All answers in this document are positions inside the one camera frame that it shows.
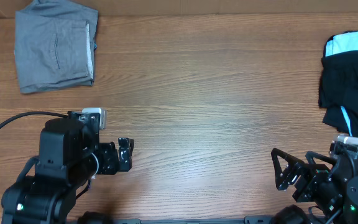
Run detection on light blue garment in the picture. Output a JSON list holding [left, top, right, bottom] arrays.
[[324, 31, 358, 57]]

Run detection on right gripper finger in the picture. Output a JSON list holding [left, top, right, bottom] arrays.
[[271, 148, 306, 190], [305, 151, 336, 166]]

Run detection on black garment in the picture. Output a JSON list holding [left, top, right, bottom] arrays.
[[318, 29, 358, 178]]

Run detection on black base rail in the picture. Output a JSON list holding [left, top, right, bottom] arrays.
[[110, 214, 331, 224]]

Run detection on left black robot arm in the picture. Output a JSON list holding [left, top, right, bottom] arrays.
[[1, 111, 134, 223]]

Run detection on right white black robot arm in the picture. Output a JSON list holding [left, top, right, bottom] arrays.
[[271, 142, 358, 223]]

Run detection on grey shorts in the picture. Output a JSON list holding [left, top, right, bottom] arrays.
[[14, 1, 99, 94]]

